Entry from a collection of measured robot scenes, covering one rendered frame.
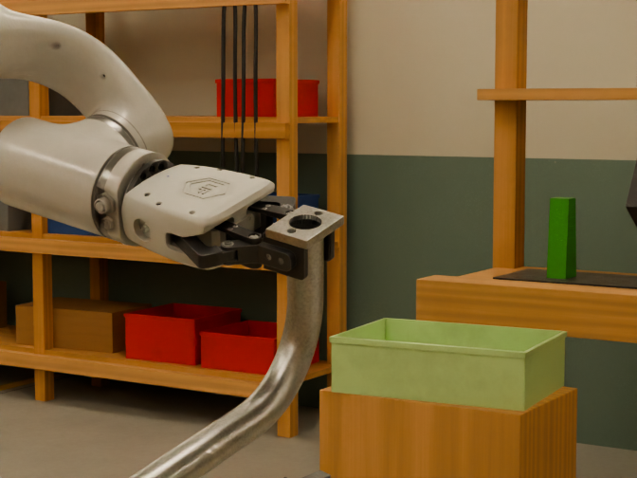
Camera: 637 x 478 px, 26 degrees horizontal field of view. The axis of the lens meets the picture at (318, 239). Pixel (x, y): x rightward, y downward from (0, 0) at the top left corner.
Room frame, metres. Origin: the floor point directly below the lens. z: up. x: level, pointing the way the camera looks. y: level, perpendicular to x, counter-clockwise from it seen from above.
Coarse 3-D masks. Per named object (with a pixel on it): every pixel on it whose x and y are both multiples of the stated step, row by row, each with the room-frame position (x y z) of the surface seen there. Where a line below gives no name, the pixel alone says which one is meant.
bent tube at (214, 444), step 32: (288, 224) 1.10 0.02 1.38; (320, 224) 1.11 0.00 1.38; (320, 256) 1.10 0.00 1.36; (288, 288) 1.12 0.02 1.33; (320, 288) 1.11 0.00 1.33; (288, 320) 1.12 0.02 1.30; (320, 320) 1.13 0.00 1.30; (288, 352) 1.12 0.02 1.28; (288, 384) 1.11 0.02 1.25; (224, 416) 1.07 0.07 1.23; (256, 416) 1.08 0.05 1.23; (192, 448) 1.02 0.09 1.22; (224, 448) 1.04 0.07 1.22
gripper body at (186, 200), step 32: (160, 160) 1.18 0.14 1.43; (128, 192) 1.16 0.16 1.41; (160, 192) 1.15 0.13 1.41; (192, 192) 1.15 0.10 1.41; (224, 192) 1.14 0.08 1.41; (256, 192) 1.15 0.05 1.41; (128, 224) 1.15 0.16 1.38; (160, 224) 1.12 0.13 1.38; (192, 224) 1.10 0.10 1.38; (256, 224) 1.16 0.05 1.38
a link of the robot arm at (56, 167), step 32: (32, 128) 1.24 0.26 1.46; (64, 128) 1.24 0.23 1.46; (96, 128) 1.24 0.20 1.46; (0, 160) 1.23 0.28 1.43; (32, 160) 1.21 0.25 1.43; (64, 160) 1.20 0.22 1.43; (96, 160) 1.18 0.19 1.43; (0, 192) 1.24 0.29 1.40; (32, 192) 1.21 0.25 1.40; (64, 192) 1.19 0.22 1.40
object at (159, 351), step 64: (0, 0) 6.96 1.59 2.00; (64, 0) 6.68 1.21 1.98; (128, 0) 6.47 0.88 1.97; (192, 0) 6.28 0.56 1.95; (256, 0) 6.10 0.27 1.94; (256, 64) 6.10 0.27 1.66; (0, 128) 6.91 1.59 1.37; (192, 128) 6.28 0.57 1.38; (256, 128) 6.10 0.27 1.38; (128, 256) 6.49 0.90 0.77; (0, 320) 7.50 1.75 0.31; (64, 320) 6.85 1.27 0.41; (128, 320) 6.59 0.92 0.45; (192, 320) 6.40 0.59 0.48; (192, 384) 6.29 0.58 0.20; (256, 384) 6.10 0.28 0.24
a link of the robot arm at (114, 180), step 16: (112, 160) 1.18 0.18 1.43; (128, 160) 1.17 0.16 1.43; (144, 160) 1.18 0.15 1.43; (112, 176) 1.17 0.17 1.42; (128, 176) 1.17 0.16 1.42; (96, 192) 1.17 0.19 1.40; (112, 192) 1.16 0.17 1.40; (96, 208) 1.17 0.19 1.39; (112, 208) 1.16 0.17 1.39; (96, 224) 1.18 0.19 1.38; (112, 224) 1.17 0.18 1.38; (128, 240) 1.19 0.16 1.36
